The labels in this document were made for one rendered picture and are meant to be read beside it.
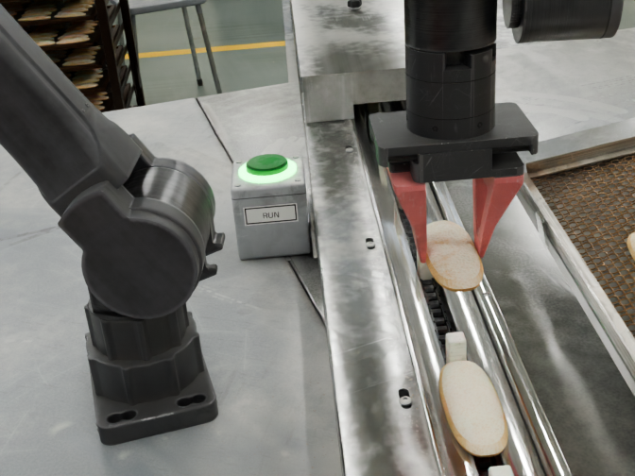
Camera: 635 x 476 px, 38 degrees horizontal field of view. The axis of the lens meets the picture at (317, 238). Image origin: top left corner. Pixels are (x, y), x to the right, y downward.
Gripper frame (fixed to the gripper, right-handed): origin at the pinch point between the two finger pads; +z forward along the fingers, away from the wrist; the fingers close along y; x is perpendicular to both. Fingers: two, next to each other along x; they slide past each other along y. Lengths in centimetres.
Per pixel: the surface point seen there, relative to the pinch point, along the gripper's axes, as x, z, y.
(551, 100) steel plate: 57, 11, 24
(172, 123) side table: 61, 11, -26
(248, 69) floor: 356, 93, -28
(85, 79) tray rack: 232, 54, -75
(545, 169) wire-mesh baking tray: 19.1, 3.4, 12.2
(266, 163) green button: 23.5, 2.4, -13.1
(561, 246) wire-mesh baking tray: 4.1, 3.1, 9.2
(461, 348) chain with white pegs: -3.1, 6.5, 0.2
